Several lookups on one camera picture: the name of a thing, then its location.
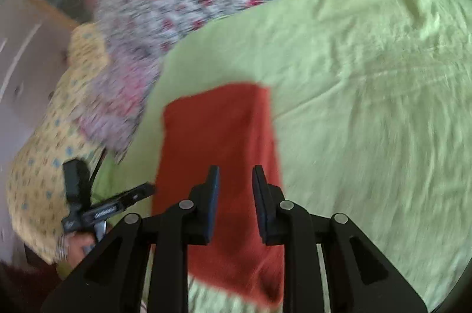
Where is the purple floral pillow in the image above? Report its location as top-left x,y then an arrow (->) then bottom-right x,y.
77,36 -> 168,163

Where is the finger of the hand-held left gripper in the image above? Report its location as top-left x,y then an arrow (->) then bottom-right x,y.
90,182 -> 156,215
62,159 -> 93,212

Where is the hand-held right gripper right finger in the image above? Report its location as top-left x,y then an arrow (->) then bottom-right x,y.
252,165 -> 429,313

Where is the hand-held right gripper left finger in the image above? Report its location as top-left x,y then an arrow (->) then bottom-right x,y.
40,165 -> 221,313

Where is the orange knit sweater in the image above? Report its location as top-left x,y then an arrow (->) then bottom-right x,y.
152,82 -> 285,310

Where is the yellow patterned pillow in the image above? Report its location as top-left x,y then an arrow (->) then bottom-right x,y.
6,23 -> 111,265

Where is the black cable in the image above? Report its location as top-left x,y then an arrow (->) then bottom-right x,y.
90,147 -> 108,184

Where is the person's left hand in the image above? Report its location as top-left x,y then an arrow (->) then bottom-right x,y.
68,234 -> 97,262

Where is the green bed sheet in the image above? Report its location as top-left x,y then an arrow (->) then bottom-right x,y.
57,0 -> 472,313

